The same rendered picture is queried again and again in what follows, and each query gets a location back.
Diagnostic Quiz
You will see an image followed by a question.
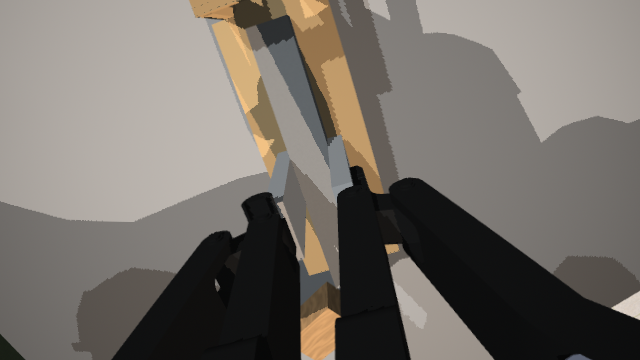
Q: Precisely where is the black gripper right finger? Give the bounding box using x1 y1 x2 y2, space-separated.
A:
327 135 640 360

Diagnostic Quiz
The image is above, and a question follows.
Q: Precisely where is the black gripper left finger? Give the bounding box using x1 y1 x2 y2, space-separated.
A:
111 151 306 360

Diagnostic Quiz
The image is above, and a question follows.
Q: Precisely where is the small brown wooden block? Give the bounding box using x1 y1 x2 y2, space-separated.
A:
300 282 341 360

